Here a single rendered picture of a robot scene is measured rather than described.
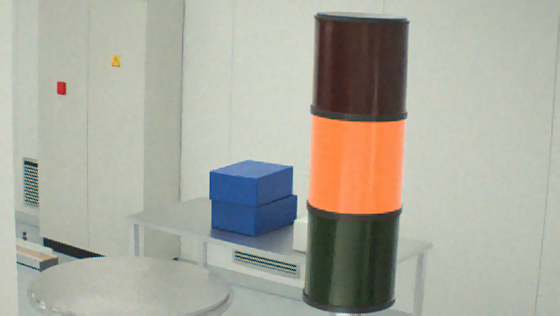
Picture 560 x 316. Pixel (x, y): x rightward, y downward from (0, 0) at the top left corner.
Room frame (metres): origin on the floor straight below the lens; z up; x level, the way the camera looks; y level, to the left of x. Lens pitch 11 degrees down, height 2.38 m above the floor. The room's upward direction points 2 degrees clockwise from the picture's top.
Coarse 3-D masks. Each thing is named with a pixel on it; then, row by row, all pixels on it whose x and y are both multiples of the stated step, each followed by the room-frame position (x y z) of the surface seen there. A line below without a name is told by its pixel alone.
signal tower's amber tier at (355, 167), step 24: (312, 120) 0.53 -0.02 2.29; (336, 120) 0.51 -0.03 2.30; (312, 144) 0.52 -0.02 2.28; (336, 144) 0.51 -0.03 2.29; (360, 144) 0.51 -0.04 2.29; (384, 144) 0.51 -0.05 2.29; (312, 168) 0.52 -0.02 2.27; (336, 168) 0.51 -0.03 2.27; (360, 168) 0.51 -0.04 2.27; (384, 168) 0.51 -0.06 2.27; (312, 192) 0.52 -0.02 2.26; (336, 192) 0.51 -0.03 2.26; (360, 192) 0.51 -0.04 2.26; (384, 192) 0.51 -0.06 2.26
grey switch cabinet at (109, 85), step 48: (48, 0) 7.89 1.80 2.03; (96, 0) 7.56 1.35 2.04; (144, 0) 7.39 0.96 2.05; (48, 48) 7.88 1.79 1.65; (96, 48) 7.56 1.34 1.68; (144, 48) 7.26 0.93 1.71; (48, 96) 7.88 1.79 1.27; (96, 96) 7.55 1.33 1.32; (144, 96) 7.26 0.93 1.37; (48, 144) 7.88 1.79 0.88; (96, 144) 7.55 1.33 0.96; (144, 144) 7.26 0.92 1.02; (48, 192) 7.89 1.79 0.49; (96, 192) 7.55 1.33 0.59; (144, 192) 7.27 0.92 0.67; (48, 240) 7.92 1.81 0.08; (96, 240) 7.56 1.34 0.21; (144, 240) 7.26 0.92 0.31
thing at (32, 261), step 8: (24, 232) 4.87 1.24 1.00; (16, 240) 4.86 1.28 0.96; (24, 240) 4.85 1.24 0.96; (16, 248) 4.81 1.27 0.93; (24, 248) 4.72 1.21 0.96; (32, 248) 4.69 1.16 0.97; (40, 248) 4.75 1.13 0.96; (48, 248) 4.71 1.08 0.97; (16, 256) 4.72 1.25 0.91; (24, 256) 4.69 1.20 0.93; (32, 256) 4.69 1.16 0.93; (40, 256) 4.70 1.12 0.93; (48, 256) 4.71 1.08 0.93; (56, 256) 4.71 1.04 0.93; (16, 264) 4.72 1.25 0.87; (24, 264) 4.69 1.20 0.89; (32, 264) 4.65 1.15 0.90; (40, 264) 4.62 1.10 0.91; (48, 264) 4.67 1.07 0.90; (56, 264) 4.71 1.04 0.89; (24, 272) 4.69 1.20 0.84; (32, 272) 4.65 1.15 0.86; (40, 272) 4.62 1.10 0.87
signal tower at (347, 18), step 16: (320, 16) 0.52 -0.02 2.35; (336, 16) 0.51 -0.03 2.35; (352, 16) 0.51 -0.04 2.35; (368, 16) 0.52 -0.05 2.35; (384, 16) 0.53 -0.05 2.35; (400, 16) 0.53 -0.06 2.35; (320, 112) 0.52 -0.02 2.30; (320, 208) 0.51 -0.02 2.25; (400, 208) 0.52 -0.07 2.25; (304, 288) 0.54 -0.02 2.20; (320, 304) 0.51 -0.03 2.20; (384, 304) 0.51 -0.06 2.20
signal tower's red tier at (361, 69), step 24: (336, 24) 0.51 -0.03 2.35; (360, 24) 0.51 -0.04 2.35; (384, 24) 0.51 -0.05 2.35; (408, 24) 0.52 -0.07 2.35; (336, 48) 0.51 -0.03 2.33; (360, 48) 0.51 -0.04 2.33; (384, 48) 0.51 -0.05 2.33; (408, 48) 0.52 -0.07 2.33; (336, 72) 0.51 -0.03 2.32; (360, 72) 0.51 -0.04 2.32; (384, 72) 0.51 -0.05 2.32; (312, 96) 0.53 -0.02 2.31; (336, 96) 0.51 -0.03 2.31; (360, 96) 0.51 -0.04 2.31; (384, 96) 0.51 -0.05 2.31
